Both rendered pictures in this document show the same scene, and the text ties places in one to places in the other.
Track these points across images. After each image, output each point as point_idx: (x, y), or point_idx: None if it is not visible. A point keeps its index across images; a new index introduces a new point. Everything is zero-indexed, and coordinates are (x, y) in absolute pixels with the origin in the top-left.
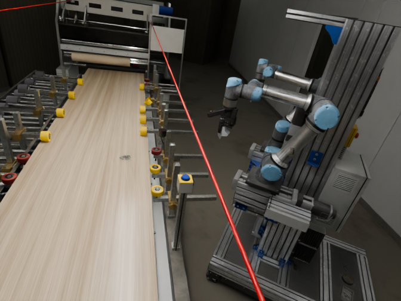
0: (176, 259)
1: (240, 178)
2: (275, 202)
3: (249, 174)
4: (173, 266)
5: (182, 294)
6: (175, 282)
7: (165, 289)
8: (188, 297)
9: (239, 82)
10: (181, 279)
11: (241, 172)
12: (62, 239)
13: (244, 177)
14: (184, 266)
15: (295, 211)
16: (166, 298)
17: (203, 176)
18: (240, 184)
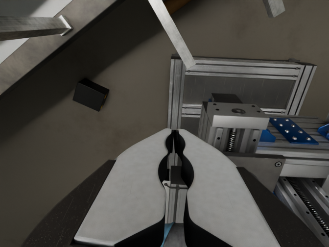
0: (47, 39)
1: (220, 130)
2: (185, 195)
3: (227, 157)
4: (34, 40)
5: (11, 71)
6: (16, 55)
7: (23, 39)
8: (13, 81)
9: None
10: (26, 61)
11: (253, 129)
12: None
13: (243, 135)
14: (46, 57)
15: (177, 219)
16: (15, 46)
17: (265, 3)
18: (208, 129)
